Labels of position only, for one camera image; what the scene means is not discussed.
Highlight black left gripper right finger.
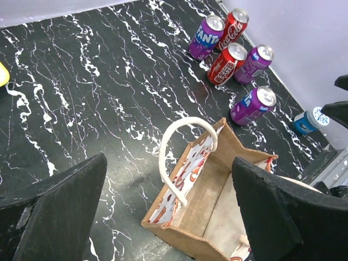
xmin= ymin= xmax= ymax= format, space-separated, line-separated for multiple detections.
xmin=232 ymin=157 xmax=347 ymax=260

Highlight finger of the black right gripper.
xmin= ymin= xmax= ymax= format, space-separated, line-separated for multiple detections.
xmin=321 ymin=101 xmax=348 ymax=129
xmin=334 ymin=74 xmax=348 ymax=91

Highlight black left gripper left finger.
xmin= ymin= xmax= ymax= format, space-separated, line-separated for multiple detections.
xmin=1 ymin=153 xmax=107 ymax=260

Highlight red soda can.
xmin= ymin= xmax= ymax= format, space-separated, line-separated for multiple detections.
xmin=230 ymin=86 xmax=276 ymax=126

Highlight patterned canvas tote bag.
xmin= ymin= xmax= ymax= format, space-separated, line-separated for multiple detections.
xmin=141 ymin=117 xmax=274 ymax=260

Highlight purple Fanta can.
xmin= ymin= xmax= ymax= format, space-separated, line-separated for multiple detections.
xmin=188 ymin=15 xmax=225 ymax=60
xmin=233 ymin=44 xmax=275 ymax=85

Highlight red Coca-Cola can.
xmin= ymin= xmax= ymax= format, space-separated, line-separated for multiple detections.
xmin=207 ymin=42 xmax=247 ymax=86
xmin=215 ymin=8 xmax=249 ymax=51

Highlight blue lidded jar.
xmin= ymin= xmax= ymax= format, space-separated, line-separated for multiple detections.
xmin=293 ymin=107 xmax=330 ymax=135

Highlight small framed whiteboard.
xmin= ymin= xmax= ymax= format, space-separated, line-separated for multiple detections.
xmin=0 ymin=63 xmax=10 ymax=87

